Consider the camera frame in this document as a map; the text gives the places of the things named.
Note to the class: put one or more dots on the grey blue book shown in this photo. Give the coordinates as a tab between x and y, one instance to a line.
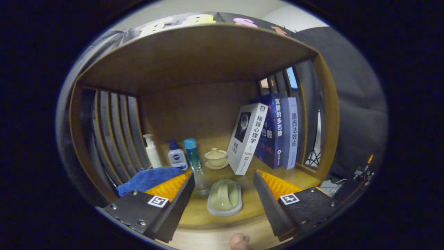
290	132

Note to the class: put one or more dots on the pale green scrub brush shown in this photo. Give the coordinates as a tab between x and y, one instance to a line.
224	196

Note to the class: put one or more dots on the wooden cabinet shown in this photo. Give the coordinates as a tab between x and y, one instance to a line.
194	59

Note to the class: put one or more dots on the white pump bottle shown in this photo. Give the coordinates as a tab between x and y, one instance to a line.
152	152

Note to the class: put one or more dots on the dark blue book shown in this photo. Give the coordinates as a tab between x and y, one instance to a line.
274	132

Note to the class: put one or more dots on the white bottle blue cap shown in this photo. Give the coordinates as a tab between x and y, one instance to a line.
177	157

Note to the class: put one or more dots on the blue folded towel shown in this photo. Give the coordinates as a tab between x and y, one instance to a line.
149	178

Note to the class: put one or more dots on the black light stand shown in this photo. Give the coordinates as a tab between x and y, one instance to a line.
314	152

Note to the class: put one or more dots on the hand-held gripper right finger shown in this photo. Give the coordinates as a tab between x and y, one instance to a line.
269	203

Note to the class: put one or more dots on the clear blue bottle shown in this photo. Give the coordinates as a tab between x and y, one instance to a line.
192	154

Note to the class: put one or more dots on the white book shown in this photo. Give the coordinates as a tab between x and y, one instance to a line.
248	139

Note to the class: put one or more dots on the orange black gadget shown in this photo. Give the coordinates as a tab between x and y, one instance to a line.
364	170

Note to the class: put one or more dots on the beige lidded teacup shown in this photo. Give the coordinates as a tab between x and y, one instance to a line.
216	158

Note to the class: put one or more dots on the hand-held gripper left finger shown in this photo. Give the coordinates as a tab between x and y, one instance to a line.
178	203

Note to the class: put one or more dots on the black backdrop cloth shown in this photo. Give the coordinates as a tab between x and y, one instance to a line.
357	104

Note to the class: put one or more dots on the wooden countertop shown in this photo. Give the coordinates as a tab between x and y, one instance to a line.
248	194

